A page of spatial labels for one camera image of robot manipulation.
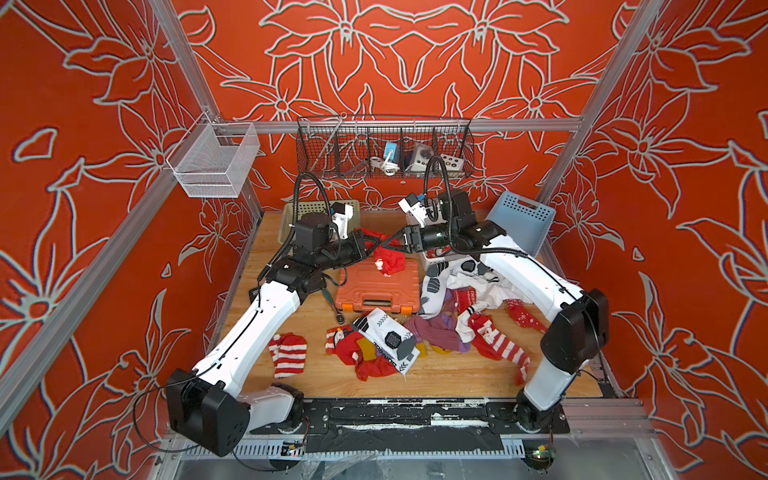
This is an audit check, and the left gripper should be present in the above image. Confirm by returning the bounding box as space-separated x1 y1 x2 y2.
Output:
316 230 382 273

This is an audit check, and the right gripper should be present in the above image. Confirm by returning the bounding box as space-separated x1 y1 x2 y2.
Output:
384 225 460 256

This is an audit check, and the red christmas sock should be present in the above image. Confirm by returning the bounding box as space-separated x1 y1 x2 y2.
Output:
325 326 397 381

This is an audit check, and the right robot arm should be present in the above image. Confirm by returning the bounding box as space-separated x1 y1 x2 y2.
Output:
396 191 609 421

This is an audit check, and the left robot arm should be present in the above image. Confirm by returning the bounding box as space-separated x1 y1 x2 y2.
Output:
165 202 376 457

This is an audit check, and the white plastic basket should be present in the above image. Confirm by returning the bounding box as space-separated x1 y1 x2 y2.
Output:
405 213 472 269

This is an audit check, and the green plastic basket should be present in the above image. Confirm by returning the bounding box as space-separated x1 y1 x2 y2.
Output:
277 199 361 243

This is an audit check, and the blue plastic basket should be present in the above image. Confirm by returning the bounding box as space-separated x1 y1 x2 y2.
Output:
487 191 555 257

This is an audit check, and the white black sock pile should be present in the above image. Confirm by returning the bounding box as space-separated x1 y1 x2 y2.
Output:
419 256 533 319

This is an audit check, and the orange plastic tool case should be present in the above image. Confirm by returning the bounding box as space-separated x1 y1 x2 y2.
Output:
335 259 421 315

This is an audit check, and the white socket cube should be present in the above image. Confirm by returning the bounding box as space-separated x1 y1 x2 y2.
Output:
404 143 434 173

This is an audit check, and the red patterned knit sock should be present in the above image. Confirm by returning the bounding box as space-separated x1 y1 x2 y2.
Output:
452 287 489 316

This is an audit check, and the white power adapter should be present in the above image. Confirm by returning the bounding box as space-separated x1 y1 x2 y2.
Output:
370 142 400 177

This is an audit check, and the ratchet wrench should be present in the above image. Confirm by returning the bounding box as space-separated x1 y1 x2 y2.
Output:
322 288 345 325

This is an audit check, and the purple ribbed sock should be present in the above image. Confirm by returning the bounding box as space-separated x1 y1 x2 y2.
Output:
404 314 471 353

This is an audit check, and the red white striped santa sock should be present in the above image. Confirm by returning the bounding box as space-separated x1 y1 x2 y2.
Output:
469 314 531 386

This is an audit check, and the white black patterned sock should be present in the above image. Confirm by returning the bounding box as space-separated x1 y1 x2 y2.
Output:
351 308 420 376

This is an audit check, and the black wire wall basket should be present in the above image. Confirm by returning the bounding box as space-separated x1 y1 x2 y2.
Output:
296 114 475 180

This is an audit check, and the white wire wall basket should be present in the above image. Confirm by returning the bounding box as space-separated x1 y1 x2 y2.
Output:
166 124 261 199

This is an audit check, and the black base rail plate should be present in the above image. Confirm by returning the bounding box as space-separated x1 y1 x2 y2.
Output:
240 398 570 459

